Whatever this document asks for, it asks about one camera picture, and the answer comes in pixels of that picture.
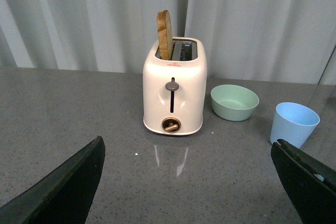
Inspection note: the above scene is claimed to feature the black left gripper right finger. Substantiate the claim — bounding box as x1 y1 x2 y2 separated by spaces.
271 140 335 223

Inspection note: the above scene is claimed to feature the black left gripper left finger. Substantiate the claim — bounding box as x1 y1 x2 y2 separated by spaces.
1 136 106 223

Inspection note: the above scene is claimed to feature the light blue cup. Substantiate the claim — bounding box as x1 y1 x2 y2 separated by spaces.
270 102 320 148

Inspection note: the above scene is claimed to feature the mint green bowl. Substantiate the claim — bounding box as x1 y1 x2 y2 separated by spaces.
211 84 259 122

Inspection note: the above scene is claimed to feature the cream white toaster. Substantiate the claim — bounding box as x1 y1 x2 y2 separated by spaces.
143 37 207 135

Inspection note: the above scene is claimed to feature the toasted bread slice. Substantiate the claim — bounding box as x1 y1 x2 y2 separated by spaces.
156 10 173 60

